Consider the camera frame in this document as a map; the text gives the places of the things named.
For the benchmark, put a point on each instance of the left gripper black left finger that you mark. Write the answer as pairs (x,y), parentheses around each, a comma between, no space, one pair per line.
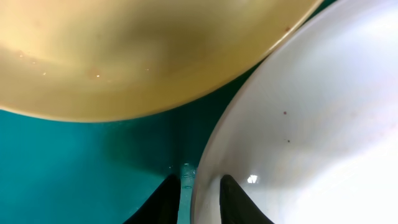
(162,206)

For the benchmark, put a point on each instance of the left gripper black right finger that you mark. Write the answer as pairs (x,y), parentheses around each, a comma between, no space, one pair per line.
(236,207)

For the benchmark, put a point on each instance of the white plate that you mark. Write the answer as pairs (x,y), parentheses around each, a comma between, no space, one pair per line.
(311,137)

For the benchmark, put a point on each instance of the teal plastic tray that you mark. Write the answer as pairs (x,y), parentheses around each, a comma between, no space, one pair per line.
(102,172)

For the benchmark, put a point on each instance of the yellow plate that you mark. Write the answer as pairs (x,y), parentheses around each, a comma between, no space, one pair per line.
(109,60)

